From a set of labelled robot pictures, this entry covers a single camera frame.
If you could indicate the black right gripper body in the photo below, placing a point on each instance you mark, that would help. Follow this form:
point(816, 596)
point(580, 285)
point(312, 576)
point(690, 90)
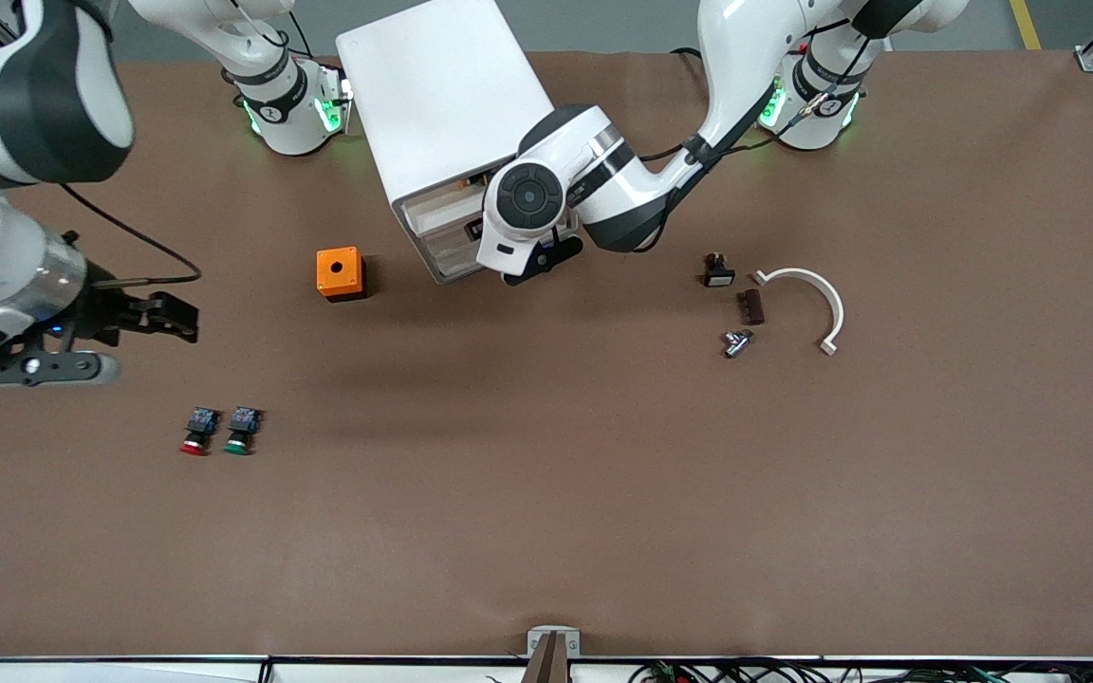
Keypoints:
point(102, 308)

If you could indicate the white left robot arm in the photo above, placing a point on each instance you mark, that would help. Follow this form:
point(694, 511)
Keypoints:
point(603, 180)

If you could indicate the red push button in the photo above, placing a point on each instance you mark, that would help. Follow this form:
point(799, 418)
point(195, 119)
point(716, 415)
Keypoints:
point(197, 433)

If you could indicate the green push button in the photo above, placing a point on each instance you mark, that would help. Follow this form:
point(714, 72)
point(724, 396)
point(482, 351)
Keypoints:
point(241, 433)

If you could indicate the orange box with hole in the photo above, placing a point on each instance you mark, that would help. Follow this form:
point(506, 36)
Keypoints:
point(340, 273)

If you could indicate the small silver metal connector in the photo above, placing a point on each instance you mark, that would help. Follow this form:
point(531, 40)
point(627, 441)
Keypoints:
point(736, 343)

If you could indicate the brown terminal block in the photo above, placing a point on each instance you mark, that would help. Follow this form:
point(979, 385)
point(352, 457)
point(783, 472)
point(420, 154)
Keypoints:
point(753, 307)

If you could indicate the black switch with white face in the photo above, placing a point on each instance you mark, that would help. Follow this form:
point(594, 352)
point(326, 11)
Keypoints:
point(719, 272)

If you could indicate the white curved bracket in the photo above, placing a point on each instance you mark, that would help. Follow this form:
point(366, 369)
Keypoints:
point(831, 299)

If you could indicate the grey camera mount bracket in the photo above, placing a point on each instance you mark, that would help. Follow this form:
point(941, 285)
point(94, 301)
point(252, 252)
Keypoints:
point(553, 642)

